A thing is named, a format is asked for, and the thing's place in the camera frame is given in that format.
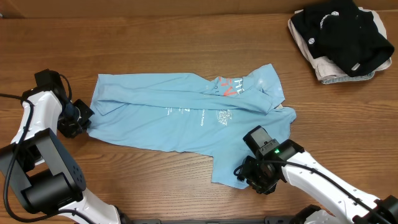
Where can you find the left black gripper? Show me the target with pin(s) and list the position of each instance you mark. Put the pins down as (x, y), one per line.
(79, 123)

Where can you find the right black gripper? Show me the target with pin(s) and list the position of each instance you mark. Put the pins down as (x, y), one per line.
(252, 179)

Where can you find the light blue t-shirt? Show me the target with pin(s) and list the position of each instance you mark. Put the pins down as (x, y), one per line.
(184, 112)

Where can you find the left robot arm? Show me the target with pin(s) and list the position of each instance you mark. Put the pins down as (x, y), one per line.
(42, 180)

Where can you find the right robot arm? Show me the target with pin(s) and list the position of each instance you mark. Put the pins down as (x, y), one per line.
(289, 162)

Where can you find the beige folded garment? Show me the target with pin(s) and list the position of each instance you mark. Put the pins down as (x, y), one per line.
(325, 67)

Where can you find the grey striped folded garment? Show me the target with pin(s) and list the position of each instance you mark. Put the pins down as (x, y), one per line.
(348, 79)

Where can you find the black folded garment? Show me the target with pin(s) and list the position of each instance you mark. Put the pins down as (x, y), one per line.
(342, 34)

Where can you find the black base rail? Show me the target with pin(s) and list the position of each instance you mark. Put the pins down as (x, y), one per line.
(267, 220)

